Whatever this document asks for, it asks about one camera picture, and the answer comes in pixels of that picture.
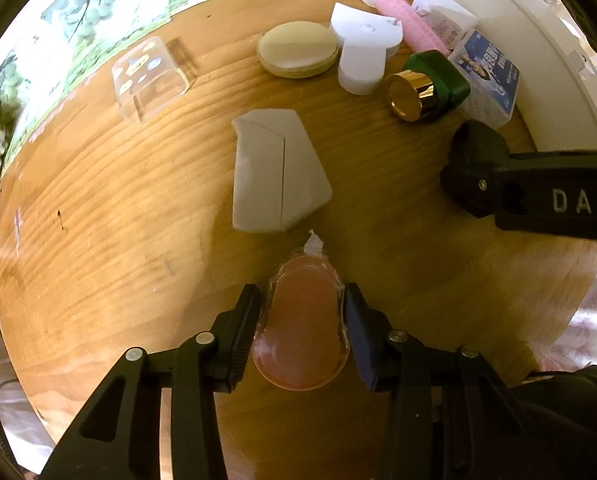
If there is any green grape printed cardboard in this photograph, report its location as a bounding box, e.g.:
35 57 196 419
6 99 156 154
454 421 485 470
0 0 430 126

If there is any clear acrylic sticker box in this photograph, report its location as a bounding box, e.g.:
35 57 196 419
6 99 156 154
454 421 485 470
111 36 190 122

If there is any white cat-shaped case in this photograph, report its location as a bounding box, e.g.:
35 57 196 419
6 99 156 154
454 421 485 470
330 2 403 96

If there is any cream faceted case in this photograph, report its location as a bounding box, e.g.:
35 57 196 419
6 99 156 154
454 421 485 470
232 108 332 234

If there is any white plastic storage bin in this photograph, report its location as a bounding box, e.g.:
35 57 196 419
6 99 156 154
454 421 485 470
454 0 597 151

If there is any white square charger box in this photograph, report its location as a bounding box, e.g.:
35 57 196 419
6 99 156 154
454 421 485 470
411 0 479 51

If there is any green gold perfume bottle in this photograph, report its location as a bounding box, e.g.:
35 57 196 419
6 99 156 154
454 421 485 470
387 50 471 122

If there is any round cream compact mirror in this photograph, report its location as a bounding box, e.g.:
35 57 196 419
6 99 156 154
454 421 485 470
256 21 340 79

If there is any blue white plastic floss box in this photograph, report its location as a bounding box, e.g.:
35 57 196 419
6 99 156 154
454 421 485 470
449 29 520 130

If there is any pink hair roller clip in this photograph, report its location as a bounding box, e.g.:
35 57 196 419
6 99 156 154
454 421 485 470
361 0 451 56

